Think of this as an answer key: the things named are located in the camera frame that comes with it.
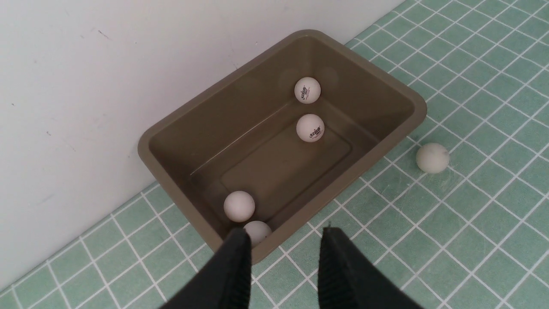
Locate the olive green plastic bin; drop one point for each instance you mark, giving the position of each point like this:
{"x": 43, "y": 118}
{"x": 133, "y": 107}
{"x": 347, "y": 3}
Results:
{"x": 240, "y": 135}

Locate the white ball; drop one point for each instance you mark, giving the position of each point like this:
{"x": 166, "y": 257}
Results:
{"x": 310, "y": 128}
{"x": 257, "y": 231}
{"x": 307, "y": 90}
{"x": 432, "y": 158}
{"x": 239, "y": 206}

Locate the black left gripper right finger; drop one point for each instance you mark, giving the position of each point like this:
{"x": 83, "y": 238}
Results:
{"x": 348, "y": 280}

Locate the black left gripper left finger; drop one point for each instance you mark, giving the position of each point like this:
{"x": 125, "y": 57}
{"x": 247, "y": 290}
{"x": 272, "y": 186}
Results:
{"x": 224, "y": 282}

